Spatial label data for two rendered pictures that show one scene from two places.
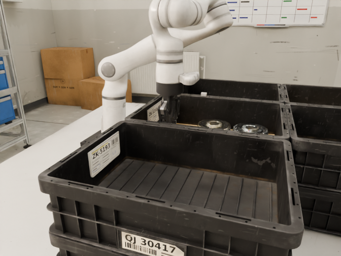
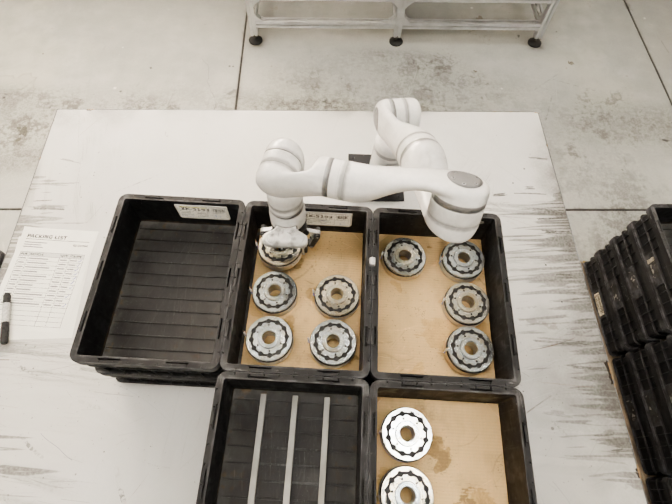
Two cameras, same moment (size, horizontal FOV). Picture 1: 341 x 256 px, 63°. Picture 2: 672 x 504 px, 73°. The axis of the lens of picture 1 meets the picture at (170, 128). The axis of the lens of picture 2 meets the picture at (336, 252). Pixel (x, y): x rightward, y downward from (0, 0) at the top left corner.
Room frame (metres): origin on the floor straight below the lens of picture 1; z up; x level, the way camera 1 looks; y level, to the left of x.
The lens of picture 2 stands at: (0.69, -0.50, 1.84)
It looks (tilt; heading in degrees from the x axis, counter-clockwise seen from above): 63 degrees down; 72
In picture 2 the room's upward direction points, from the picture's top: 2 degrees clockwise
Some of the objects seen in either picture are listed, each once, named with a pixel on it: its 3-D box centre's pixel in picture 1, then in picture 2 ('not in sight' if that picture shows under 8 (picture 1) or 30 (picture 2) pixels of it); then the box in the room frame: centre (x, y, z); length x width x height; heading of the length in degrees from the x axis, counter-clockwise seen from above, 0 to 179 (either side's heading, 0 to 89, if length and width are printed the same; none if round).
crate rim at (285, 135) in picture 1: (210, 114); (302, 283); (0.75, -0.11, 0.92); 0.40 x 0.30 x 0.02; 71
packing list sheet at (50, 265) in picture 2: not in sight; (42, 279); (0.09, 0.17, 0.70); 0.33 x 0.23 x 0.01; 75
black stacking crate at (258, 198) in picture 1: (178, 185); (173, 284); (0.46, -0.02, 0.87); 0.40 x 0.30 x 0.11; 71
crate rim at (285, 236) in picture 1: (179, 161); (166, 275); (0.46, -0.02, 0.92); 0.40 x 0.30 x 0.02; 71
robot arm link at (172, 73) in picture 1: (176, 69); (286, 217); (0.74, -0.02, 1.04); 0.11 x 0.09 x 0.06; 72
